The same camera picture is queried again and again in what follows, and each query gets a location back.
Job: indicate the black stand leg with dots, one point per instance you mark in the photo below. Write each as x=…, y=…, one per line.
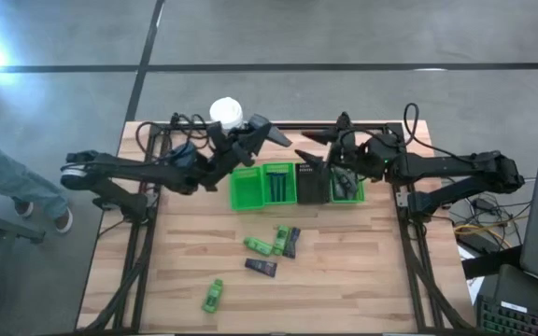
x=7, y=228

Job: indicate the black aluminium rig frame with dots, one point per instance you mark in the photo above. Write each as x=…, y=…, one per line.
x=306, y=125

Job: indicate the black plastic basket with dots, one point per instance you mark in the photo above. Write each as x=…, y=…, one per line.
x=312, y=189

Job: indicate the grey deodorant stick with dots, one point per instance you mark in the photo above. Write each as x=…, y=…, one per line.
x=339, y=192
x=352, y=191
x=353, y=176
x=341, y=176

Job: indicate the backlit black keyboard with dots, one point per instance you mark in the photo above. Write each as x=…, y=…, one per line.
x=512, y=322

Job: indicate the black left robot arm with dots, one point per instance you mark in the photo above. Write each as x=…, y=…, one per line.
x=133, y=168

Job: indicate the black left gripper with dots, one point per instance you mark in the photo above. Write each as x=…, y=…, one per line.
x=224, y=142

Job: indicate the yellow white wipes canister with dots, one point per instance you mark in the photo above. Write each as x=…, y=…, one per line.
x=226, y=111

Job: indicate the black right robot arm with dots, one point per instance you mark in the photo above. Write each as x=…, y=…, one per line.
x=446, y=165

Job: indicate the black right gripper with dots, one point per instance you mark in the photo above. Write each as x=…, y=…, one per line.
x=367, y=158

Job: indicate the white paper sheet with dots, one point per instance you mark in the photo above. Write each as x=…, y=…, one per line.
x=477, y=289

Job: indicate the green plastic basket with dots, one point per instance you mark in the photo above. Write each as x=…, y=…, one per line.
x=246, y=191
x=362, y=193
x=266, y=186

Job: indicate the person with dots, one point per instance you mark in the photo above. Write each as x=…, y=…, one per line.
x=3, y=172

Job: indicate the black power supply box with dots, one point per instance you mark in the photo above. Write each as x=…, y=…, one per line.
x=493, y=261

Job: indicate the small green bottle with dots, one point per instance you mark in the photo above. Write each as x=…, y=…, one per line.
x=213, y=296
x=257, y=246
x=281, y=240

